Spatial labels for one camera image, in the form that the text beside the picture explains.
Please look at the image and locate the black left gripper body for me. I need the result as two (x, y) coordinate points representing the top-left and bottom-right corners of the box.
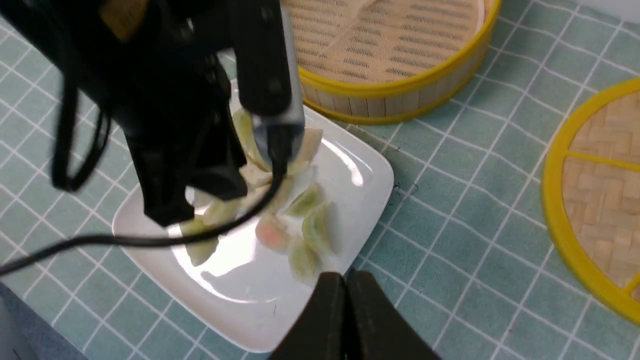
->
(1, 0), (247, 227)

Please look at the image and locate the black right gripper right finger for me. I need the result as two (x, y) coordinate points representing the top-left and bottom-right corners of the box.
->
(345, 270), (441, 360)

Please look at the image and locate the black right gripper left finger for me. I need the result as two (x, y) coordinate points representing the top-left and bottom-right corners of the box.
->
(269, 272), (346, 360)

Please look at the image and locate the white square plate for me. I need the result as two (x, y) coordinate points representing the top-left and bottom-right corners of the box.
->
(124, 107), (394, 353)

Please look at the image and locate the pink dumpling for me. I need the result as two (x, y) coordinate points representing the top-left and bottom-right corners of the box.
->
(254, 213), (290, 252)

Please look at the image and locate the green checkered tablecloth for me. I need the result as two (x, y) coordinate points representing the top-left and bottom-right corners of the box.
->
(0, 0), (639, 360)

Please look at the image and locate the small green dumpling right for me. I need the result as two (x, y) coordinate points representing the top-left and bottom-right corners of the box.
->
(283, 182), (324, 218)

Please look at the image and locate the white dumpling lower centre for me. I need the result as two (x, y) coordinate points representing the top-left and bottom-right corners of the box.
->
(240, 177), (295, 214)

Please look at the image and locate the white pinkish dumpling top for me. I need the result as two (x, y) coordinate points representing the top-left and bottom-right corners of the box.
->
(287, 127), (323, 176)

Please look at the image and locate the yellow rimmed bamboo steamer basket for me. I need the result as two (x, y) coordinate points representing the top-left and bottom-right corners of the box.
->
(282, 0), (502, 125)

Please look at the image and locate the yellow rimmed woven steamer lid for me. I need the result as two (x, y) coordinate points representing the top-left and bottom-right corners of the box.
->
(541, 78), (640, 325)

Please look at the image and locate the black cable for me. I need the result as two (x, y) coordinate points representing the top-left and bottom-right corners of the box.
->
(0, 130), (296, 277)

